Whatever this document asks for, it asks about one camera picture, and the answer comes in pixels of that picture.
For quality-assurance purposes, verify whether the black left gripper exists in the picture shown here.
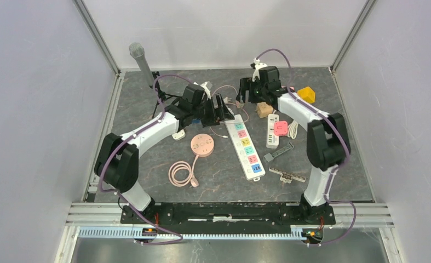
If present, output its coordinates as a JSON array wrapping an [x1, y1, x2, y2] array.
[[192, 94, 234, 128]]

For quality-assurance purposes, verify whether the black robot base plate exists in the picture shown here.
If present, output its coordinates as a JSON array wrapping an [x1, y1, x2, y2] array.
[[120, 202, 336, 235]]

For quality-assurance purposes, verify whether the beige comb strip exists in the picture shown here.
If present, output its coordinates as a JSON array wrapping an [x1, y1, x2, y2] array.
[[269, 167, 306, 184]]

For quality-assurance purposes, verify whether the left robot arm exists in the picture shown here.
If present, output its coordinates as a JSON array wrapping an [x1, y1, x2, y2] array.
[[94, 84, 234, 223]]

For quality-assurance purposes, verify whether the small white power strip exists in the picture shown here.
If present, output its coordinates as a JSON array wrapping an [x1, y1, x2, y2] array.
[[266, 114, 279, 148]]

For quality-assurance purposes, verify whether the yellow cube socket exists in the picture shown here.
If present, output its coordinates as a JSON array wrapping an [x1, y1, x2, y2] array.
[[297, 87, 315, 104]]

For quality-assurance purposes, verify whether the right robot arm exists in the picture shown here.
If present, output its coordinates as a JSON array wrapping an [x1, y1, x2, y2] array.
[[236, 62, 350, 224]]

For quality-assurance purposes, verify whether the grey plastic clip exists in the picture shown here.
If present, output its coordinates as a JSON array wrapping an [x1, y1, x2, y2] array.
[[263, 142, 295, 163]]

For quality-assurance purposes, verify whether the pink coiled socket cable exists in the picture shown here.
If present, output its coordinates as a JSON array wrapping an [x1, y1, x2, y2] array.
[[168, 155, 200, 188]]

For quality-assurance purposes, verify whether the pink cube socket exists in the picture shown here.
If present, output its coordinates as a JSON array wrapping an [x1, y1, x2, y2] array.
[[282, 86, 295, 93]]

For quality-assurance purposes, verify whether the tan patterned cube socket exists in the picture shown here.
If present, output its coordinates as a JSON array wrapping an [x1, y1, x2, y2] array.
[[256, 102, 274, 118]]

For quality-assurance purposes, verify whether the long white power strip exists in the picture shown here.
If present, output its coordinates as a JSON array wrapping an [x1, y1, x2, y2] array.
[[225, 115, 266, 182]]

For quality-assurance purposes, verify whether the round pink power socket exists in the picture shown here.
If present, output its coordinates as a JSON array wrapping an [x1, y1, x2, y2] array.
[[190, 134, 215, 157]]

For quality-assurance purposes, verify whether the pink red plug adapter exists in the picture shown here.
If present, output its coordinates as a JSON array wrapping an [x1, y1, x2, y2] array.
[[273, 121, 289, 136]]

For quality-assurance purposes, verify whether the grey microphone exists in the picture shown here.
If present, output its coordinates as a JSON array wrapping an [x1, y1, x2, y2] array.
[[129, 42, 155, 88]]

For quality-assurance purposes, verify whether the white plug adapter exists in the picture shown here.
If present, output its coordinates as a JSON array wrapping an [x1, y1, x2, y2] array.
[[172, 129, 186, 141]]

